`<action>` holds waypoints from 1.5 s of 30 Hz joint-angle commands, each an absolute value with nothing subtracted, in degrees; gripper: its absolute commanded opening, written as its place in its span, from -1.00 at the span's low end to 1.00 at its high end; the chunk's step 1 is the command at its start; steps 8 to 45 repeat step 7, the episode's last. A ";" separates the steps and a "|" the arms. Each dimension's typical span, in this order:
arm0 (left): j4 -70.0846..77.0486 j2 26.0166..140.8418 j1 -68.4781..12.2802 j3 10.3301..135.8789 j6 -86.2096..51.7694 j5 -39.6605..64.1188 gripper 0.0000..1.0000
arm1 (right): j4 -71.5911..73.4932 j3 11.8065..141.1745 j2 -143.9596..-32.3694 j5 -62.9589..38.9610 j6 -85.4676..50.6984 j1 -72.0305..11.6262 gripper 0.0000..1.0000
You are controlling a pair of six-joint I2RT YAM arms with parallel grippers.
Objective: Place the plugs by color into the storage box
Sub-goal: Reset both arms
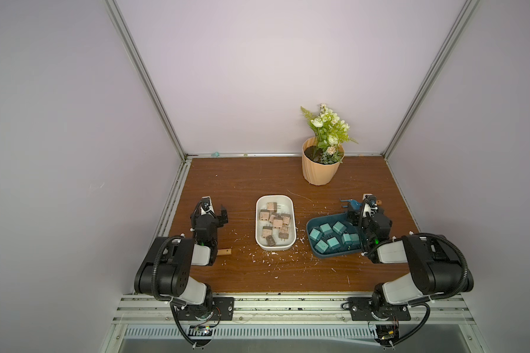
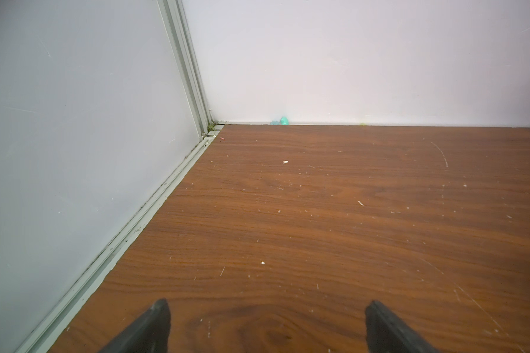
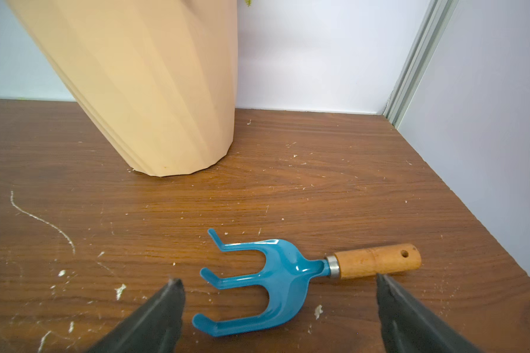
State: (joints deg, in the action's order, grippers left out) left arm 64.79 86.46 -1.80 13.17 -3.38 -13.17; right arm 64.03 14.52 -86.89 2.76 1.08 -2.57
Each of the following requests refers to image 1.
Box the aluminium front rail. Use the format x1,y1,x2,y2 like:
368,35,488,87
110,292,476,326

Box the teal plug by rake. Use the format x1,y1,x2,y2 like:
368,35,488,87
350,233,361,247

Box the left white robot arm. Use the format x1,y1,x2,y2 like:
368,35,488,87
133,197,228,321

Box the artificial green white flowers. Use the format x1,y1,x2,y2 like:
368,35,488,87
300,104,357,165

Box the blue garden rake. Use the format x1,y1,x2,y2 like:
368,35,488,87
340,199,382,213

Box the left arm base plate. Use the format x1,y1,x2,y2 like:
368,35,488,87
174,297,236,322

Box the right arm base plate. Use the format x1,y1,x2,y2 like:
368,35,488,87
341,297,412,322

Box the white plastic storage box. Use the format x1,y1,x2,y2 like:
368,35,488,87
255,195,297,252

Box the teal plastic storage box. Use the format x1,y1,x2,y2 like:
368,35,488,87
306,213,364,259

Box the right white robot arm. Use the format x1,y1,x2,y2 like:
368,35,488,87
343,194,474,322

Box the beige flower pot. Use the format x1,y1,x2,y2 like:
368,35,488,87
302,137,342,186

